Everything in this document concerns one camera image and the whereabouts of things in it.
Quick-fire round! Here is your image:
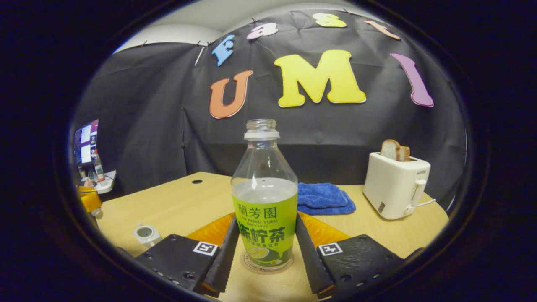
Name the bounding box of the white side table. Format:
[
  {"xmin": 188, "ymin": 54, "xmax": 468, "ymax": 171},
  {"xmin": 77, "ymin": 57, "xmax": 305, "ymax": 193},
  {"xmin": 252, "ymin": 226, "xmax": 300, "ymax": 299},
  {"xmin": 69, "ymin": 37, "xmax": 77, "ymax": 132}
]
[{"xmin": 93, "ymin": 170, "xmax": 117, "ymax": 194}]

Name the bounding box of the black backdrop cloth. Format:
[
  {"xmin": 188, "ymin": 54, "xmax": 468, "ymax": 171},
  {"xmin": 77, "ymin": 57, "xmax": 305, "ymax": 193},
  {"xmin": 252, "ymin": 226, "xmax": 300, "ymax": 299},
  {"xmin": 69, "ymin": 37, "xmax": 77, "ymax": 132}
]
[{"xmin": 73, "ymin": 9, "xmax": 467, "ymax": 210}]

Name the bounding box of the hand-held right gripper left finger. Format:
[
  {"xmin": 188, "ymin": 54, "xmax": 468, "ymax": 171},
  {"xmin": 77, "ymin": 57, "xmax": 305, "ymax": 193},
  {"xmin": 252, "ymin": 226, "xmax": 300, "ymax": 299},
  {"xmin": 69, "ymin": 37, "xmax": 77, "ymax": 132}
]
[{"xmin": 134, "ymin": 212, "xmax": 240, "ymax": 298}]

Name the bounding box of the computer monitor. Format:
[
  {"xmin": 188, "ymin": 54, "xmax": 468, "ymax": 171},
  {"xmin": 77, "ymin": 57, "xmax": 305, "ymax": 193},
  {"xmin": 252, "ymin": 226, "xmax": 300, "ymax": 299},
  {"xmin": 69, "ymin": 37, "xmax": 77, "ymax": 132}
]
[{"xmin": 73, "ymin": 119, "xmax": 100, "ymax": 167}]

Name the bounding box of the round wooden coaster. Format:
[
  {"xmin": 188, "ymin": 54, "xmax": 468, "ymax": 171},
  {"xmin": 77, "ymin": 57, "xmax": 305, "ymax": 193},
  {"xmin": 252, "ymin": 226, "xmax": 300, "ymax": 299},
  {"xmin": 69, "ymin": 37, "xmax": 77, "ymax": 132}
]
[{"xmin": 240, "ymin": 250, "xmax": 295, "ymax": 275}]

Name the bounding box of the bread slice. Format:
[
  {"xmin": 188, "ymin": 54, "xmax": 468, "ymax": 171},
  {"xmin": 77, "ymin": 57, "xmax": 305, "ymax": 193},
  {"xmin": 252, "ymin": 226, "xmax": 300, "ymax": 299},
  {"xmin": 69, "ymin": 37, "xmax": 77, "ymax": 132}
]
[{"xmin": 381, "ymin": 139, "xmax": 411, "ymax": 162}]

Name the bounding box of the red label water bottle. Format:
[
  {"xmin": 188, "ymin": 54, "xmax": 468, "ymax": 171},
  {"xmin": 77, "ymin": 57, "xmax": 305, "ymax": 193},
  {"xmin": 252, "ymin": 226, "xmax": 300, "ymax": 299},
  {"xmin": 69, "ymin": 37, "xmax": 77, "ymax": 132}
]
[{"xmin": 93, "ymin": 150, "xmax": 105, "ymax": 182}]

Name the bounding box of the white ceramic teacup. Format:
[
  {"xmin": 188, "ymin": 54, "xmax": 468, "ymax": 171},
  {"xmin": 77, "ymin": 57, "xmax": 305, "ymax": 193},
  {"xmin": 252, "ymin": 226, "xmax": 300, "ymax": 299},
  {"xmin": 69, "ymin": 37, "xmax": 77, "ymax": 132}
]
[{"xmin": 133, "ymin": 222, "xmax": 162, "ymax": 247}]

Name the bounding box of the green label water bottle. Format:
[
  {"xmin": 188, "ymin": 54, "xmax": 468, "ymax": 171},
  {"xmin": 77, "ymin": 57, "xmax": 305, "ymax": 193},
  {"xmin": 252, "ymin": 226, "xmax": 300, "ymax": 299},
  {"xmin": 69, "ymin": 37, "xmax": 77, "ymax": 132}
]
[{"xmin": 230, "ymin": 119, "xmax": 299, "ymax": 269}]

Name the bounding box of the blue towel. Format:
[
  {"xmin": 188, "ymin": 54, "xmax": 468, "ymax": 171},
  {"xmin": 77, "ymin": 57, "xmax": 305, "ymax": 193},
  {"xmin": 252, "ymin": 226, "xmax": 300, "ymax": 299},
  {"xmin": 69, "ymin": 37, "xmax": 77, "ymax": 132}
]
[{"xmin": 297, "ymin": 182, "xmax": 357, "ymax": 216}]

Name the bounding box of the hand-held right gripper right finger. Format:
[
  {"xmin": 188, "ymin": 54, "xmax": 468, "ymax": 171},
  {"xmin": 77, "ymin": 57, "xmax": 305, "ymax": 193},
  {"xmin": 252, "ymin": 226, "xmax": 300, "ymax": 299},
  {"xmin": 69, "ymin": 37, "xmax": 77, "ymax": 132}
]
[{"xmin": 295, "ymin": 212, "xmax": 405, "ymax": 299}]

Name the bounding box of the white toaster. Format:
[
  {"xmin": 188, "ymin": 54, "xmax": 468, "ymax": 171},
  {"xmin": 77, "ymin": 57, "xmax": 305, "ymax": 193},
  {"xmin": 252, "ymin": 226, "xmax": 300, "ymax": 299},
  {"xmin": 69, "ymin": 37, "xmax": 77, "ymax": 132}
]
[{"xmin": 363, "ymin": 152, "xmax": 431, "ymax": 220}]

